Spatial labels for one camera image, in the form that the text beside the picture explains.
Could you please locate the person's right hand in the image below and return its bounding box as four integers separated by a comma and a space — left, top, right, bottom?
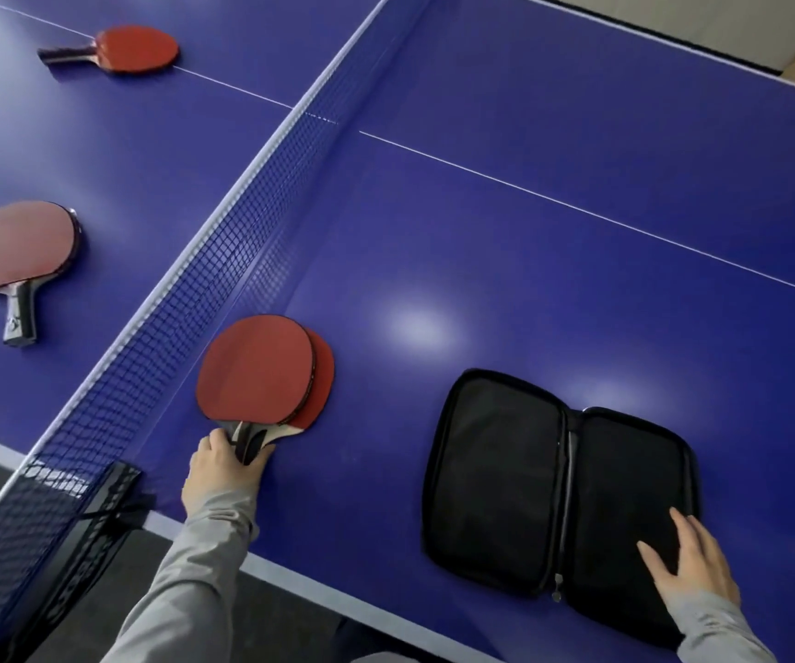
636, 506, 742, 609

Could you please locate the black net post clamp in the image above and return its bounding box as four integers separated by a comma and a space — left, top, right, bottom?
69, 460, 158, 546

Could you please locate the dark red paddle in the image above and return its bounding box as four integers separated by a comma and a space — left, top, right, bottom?
0, 200, 84, 349

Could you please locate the blue table tennis net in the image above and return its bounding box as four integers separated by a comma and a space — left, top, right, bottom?
0, 0, 433, 663

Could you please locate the person's right forearm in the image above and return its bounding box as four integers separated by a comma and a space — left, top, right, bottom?
663, 589, 779, 663

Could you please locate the person's left hand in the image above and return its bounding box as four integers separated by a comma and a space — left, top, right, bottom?
181, 427, 278, 518

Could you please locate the grey paddle case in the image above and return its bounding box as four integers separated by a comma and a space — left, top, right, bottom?
421, 367, 702, 650

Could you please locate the person's left forearm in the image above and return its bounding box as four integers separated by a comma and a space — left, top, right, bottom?
100, 491, 260, 663

